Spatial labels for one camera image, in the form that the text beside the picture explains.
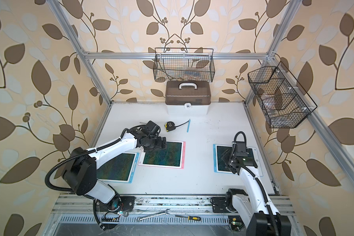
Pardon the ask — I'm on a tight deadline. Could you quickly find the blue writing tablet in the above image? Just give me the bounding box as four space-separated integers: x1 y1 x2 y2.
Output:
213 144 263 177
97 152 139 183

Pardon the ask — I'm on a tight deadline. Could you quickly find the right black corrugated cable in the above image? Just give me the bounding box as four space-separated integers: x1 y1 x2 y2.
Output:
232 131 281 236

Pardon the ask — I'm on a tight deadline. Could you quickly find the back wire basket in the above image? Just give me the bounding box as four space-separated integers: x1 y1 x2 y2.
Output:
151 47 215 82

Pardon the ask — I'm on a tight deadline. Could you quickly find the left black corrugated cable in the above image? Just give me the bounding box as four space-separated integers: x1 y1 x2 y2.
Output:
44 125 142 193

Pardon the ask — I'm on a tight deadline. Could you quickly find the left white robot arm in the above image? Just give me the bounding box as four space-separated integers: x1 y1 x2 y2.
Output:
61 121 167 205

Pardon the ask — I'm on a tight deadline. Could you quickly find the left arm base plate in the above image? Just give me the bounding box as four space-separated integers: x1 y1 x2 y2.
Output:
94 196 136 212

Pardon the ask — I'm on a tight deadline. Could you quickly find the black yellow tape measure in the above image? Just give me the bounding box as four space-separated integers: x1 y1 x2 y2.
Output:
165 120 190 132

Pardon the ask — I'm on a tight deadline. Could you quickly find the yellow black screwdriver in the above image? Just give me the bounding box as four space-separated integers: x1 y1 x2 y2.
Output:
175 215 202 221

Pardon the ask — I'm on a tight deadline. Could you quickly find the black corrugated cable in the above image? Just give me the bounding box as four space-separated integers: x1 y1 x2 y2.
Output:
232 131 281 236
44 125 142 193

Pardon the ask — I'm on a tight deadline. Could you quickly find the blue stylus near tape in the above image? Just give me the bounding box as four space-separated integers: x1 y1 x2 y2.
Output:
186 119 191 133

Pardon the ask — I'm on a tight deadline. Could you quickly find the silver wrench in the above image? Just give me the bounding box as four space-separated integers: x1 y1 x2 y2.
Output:
136 209 170 222

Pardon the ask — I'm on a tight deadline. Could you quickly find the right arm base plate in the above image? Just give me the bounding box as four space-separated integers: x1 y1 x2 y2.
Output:
210 197 231 213

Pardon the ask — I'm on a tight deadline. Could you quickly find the aluminium front rail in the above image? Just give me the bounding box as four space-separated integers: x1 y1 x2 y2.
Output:
51 193 296 215

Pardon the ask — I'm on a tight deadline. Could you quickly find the wire basket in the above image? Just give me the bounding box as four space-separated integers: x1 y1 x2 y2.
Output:
151 47 215 82
247 62 318 128

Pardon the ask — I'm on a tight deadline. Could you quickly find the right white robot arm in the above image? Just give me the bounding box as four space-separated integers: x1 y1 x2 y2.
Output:
222 141 292 236

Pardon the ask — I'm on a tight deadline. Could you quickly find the pink writing tablet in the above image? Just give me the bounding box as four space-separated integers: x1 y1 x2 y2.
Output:
138 141 186 169

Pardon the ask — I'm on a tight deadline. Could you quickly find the brown white toolbox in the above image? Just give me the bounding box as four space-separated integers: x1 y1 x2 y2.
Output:
165 81 211 116

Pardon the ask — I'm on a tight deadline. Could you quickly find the right wire basket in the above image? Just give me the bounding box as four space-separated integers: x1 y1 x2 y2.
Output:
247 62 318 128

